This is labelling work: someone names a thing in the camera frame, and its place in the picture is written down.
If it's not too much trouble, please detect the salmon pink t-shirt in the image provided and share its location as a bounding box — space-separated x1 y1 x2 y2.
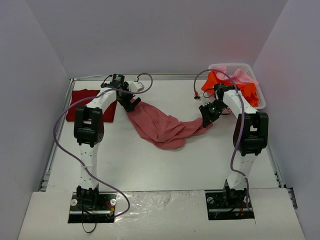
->
127 101 213 150

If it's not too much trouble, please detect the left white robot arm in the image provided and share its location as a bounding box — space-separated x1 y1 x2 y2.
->
73 74 145 210

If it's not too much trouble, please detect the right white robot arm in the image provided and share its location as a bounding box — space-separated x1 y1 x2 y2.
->
199 83 269 208

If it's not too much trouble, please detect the folded dark red t-shirt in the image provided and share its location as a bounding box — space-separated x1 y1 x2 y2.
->
65 88 118 123

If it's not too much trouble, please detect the orange t-shirt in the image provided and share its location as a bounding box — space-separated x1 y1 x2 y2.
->
201 71 259 107

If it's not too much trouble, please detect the light pink t-shirt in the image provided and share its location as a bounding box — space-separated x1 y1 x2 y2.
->
214 65 259 87

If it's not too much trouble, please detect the white plastic basket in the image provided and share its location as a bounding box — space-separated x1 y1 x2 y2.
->
208 63 266 110

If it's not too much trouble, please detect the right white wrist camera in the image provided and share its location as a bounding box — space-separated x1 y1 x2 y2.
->
200 95 215 106

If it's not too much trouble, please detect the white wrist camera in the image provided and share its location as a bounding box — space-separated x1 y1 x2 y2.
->
200 95 215 106
128 81 145 93

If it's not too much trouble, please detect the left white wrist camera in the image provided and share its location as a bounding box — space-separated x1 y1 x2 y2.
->
128 81 145 93

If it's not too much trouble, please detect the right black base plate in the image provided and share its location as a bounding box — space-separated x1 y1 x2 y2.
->
205 190 255 221

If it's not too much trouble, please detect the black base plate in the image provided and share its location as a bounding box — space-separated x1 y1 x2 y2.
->
205 190 255 221
67 192 117 224

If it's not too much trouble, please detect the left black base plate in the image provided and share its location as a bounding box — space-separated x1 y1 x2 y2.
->
67 192 117 224

